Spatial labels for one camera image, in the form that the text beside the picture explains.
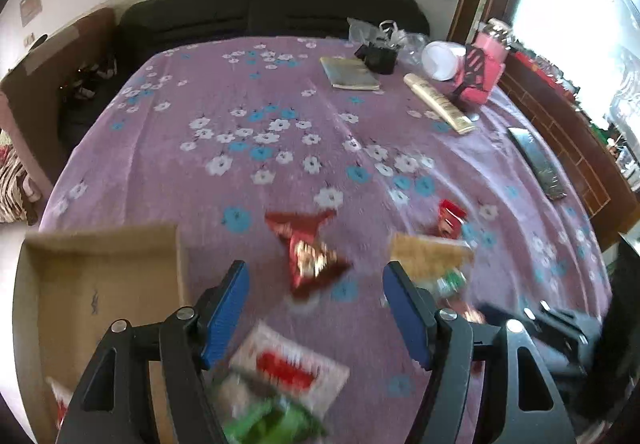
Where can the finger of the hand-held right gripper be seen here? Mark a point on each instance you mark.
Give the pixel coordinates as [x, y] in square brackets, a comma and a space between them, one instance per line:
[487, 313]

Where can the small black box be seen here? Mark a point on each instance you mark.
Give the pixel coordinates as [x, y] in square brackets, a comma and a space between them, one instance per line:
[380, 57]

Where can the olive notebook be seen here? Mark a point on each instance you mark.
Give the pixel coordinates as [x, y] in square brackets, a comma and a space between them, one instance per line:
[350, 72]

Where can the purple floral blanket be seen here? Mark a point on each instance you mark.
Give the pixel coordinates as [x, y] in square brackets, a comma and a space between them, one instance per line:
[280, 148]

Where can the clear plastic bag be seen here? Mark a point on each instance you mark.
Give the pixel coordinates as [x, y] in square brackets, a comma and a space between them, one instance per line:
[372, 29]

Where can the wooden window frame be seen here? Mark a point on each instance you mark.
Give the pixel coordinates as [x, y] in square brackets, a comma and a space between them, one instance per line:
[550, 123]

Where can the shiny red snack packet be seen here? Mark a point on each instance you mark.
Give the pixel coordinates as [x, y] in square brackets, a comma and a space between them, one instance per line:
[307, 249]

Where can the pink wall sticker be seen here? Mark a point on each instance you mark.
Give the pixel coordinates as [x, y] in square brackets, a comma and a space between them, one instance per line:
[30, 6]

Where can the small red snack packet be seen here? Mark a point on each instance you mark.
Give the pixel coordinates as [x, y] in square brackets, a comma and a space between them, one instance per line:
[450, 220]

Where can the striped cloth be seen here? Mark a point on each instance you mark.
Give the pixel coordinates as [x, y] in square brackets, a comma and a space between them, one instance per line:
[15, 184]

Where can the white round container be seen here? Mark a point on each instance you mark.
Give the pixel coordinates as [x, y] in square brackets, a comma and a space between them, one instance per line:
[440, 61]

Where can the large brown cardboard box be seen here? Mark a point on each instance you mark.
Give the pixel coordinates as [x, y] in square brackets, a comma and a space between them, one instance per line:
[45, 88]

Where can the white red green snack packet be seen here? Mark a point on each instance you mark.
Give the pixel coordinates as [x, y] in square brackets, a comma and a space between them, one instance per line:
[280, 384]

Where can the black remote control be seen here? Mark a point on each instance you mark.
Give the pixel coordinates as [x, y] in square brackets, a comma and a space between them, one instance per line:
[537, 162]

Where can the black sofa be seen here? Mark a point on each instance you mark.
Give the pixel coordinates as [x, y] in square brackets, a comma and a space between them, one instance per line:
[270, 13]

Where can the tan green snack packet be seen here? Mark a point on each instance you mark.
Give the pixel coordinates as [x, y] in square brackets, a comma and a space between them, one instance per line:
[430, 254]

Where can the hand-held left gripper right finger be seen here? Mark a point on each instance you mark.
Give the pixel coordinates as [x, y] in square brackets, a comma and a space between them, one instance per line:
[407, 316]

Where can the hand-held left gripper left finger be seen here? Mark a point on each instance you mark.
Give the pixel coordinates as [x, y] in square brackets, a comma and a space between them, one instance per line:
[227, 314]

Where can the beige tube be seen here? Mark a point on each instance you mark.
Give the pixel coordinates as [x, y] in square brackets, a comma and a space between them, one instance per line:
[442, 102]

